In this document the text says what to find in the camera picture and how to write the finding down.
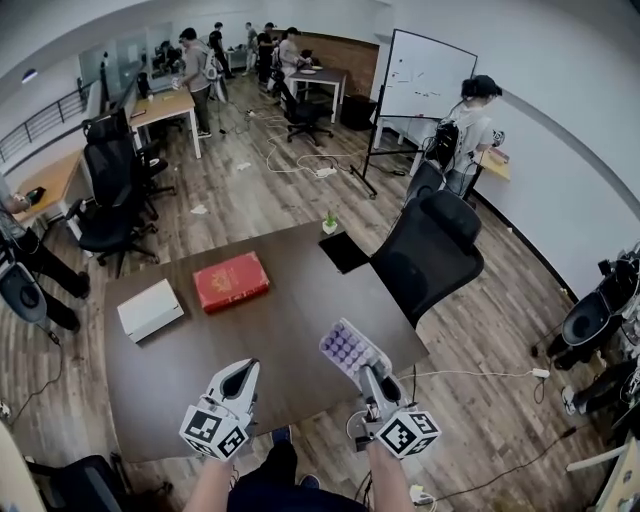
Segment metal railing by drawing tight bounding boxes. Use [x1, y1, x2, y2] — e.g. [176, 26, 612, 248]
[0, 81, 102, 165]

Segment wooden desk with white legs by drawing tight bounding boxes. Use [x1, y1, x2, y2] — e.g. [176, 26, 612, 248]
[128, 88, 204, 160]

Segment black mesh office chair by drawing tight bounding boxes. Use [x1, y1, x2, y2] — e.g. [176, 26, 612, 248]
[368, 190, 486, 332]

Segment rolling whiteboard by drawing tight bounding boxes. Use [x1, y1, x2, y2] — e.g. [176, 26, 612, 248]
[348, 28, 479, 197]

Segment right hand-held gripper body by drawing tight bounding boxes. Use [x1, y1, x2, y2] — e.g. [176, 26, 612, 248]
[346, 387, 444, 461]

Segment person's left forearm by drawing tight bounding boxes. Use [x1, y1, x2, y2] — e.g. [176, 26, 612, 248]
[180, 455, 237, 512]

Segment black flat pad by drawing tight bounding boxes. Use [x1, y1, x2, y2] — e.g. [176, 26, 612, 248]
[318, 230, 374, 276]

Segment red hardcover book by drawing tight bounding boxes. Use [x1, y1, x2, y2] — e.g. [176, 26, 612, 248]
[192, 250, 272, 315]

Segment white cable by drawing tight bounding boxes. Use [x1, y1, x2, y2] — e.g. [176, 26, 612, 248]
[398, 365, 535, 396]

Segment dark desk with white legs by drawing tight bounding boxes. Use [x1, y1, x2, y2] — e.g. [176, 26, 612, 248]
[288, 66, 348, 125]

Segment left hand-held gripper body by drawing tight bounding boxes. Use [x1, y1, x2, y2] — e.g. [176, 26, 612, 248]
[179, 389, 259, 462]

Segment black floor cable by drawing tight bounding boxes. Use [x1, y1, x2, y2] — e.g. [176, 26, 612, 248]
[433, 423, 584, 502]

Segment person's dark trousers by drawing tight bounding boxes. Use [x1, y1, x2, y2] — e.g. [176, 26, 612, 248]
[227, 439, 372, 512]

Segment black cabinet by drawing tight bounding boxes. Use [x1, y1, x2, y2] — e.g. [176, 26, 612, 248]
[340, 94, 379, 133]

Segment person's right forearm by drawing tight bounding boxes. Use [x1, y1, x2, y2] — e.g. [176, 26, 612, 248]
[366, 441, 419, 512]

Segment yellow desk with white bar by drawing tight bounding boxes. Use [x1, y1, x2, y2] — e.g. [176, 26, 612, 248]
[565, 433, 640, 512]

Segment light wooden desk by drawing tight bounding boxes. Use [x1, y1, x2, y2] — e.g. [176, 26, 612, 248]
[13, 148, 97, 236]

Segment black backpack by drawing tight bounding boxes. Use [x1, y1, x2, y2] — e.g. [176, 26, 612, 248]
[432, 118, 462, 170]

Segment dark brown wooden table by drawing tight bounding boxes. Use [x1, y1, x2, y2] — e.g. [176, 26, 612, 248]
[103, 219, 430, 464]

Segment white calculator with purple keys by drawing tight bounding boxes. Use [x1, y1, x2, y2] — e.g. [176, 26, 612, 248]
[319, 317, 392, 389]

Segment white flat box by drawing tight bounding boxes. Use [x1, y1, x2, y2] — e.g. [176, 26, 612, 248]
[116, 278, 186, 345]

